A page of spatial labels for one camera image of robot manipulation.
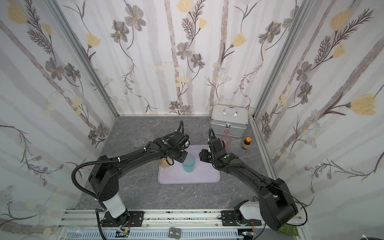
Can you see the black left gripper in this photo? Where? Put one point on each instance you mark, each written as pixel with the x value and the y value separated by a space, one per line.
pixel 181 154

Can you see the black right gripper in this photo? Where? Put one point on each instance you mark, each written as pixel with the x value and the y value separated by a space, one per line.
pixel 205 155

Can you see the yellow plastic tumbler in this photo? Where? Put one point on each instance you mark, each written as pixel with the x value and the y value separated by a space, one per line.
pixel 164 163

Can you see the lilac plastic tray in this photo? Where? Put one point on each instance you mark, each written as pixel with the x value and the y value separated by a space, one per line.
pixel 203 173

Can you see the teal dotted plastic tumbler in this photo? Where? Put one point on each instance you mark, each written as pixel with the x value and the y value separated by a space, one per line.
pixel 189 163

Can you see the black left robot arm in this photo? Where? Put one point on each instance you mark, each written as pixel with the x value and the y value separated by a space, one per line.
pixel 104 178

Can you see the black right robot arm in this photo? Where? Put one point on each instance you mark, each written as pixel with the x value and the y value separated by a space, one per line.
pixel 276 203

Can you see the pink plastic cup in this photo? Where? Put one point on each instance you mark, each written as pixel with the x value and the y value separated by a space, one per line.
pixel 227 140

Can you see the clear faceted glass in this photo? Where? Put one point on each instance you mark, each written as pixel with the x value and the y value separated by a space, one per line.
pixel 148 136
pixel 138 142

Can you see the clear tall tumbler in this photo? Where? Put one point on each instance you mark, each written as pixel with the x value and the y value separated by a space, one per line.
pixel 195 131
pixel 205 123

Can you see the brown bottle orange cap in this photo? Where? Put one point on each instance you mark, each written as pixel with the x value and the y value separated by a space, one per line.
pixel 246 143

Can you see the silver metal first-aid case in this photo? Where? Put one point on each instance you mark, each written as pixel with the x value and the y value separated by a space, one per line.
pixel 230 121

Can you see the white slotted cable duct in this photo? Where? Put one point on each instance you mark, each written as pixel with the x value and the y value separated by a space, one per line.
pixel 159 234

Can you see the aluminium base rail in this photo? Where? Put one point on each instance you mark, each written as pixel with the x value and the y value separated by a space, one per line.
pixel 157 220

